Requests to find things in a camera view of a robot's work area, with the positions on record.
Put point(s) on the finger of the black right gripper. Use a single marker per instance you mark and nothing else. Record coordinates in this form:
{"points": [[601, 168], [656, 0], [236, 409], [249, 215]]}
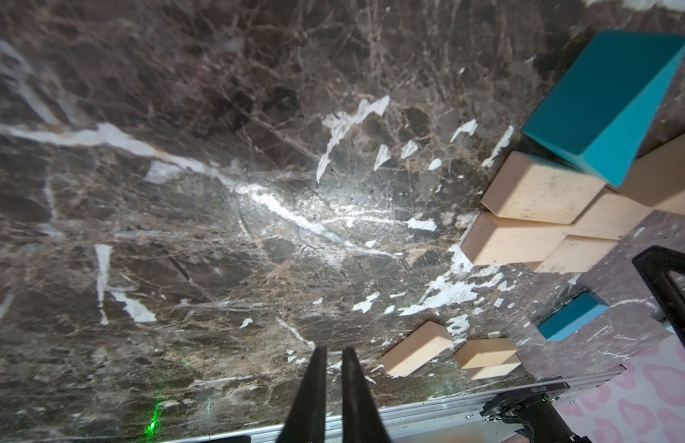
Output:
{"points": [[655, 266]]}

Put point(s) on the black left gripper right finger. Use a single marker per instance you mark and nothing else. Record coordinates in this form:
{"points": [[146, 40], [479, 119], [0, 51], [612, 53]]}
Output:
{"points": [[361, 422]]}

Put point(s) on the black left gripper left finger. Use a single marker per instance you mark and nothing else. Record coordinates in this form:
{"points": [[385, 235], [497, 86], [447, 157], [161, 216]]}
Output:
{"points": [[306, 421]]}

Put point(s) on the natural wooden triangle block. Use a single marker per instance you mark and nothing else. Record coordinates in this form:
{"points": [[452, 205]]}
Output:
{"points": [[657, 179]]}

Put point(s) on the small teal rectangular block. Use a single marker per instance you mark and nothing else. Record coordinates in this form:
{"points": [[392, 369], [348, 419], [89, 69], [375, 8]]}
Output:
{"points": [[572, 317]]}

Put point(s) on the natural wooden rectangular block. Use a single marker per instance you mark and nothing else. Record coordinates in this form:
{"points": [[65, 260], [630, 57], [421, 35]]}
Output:
{"points": [[532, 188]]}

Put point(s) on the teal triangular wooden block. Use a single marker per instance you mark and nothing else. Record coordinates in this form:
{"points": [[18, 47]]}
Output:
{"points": [[598, 115]]}

